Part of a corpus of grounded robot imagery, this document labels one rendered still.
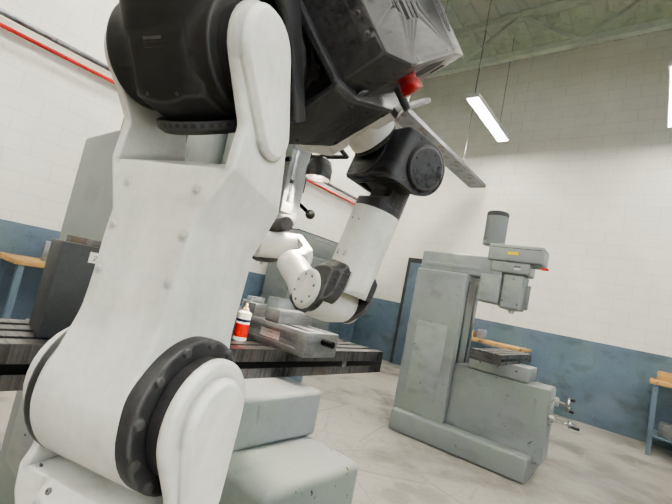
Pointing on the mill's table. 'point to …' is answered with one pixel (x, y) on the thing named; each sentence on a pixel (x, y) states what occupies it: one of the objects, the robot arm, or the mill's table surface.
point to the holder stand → (63, 284)
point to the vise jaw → (287, 317)
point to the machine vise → (289, 335)
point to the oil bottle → (242, 324)
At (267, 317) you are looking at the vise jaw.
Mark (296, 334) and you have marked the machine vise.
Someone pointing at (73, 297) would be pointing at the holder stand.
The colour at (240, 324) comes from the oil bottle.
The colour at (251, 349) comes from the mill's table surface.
